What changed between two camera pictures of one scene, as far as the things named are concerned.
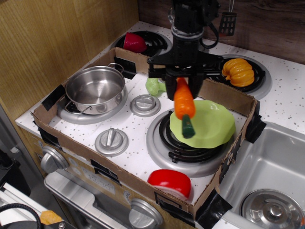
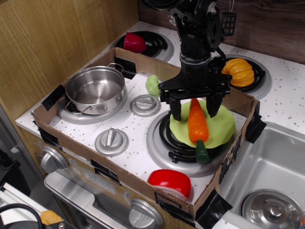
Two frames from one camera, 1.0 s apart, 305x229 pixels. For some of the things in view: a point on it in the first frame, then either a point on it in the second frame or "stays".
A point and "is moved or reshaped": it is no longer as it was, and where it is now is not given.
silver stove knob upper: [145, 105] stays
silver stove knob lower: [111, 142] stays
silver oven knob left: [52, 161] stays
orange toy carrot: [185, 106] is moved or reshaped
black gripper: [185, 58] → [196, 79]
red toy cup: [135, 42] stays
